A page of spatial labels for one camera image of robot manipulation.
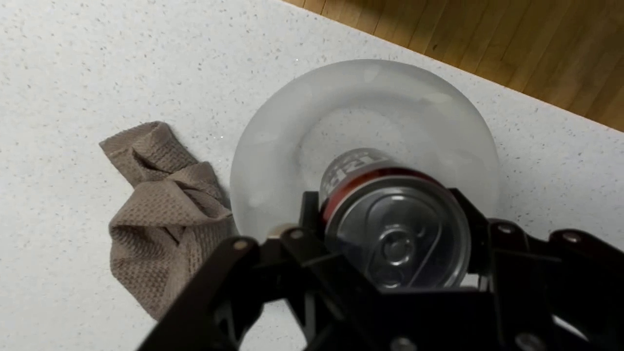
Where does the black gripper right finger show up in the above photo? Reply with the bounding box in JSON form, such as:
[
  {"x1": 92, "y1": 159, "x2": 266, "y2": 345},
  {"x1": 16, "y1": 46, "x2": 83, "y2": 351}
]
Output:
[{"x1": 447, "y1": 187, "x2": 624, "y2": 351}]

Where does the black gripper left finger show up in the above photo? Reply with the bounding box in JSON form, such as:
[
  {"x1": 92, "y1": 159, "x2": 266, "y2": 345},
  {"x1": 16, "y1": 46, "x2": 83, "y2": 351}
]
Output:
[{"x1": 135, "y1": 191, "x2": 406, "y2": 351}]

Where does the brown dr pepper can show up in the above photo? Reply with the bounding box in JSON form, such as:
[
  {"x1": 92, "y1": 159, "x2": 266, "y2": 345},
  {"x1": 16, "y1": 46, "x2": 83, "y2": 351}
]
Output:
[{"x1": 319, "y1": 146, "x2": 475, "y2": 292}]

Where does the clear plastic bowl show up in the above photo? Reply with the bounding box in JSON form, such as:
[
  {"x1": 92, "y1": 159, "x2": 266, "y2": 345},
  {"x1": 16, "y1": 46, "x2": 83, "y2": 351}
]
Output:
[{"x1": 229, "y1": 56, "x2": 504, "y2": 245}]

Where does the brown crumpled cloth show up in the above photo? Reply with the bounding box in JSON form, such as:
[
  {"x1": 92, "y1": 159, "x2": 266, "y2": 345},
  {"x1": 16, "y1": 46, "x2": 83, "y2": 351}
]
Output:
[{"x1": 98, "y1": 118, "x2": 241, "y2": 321}]

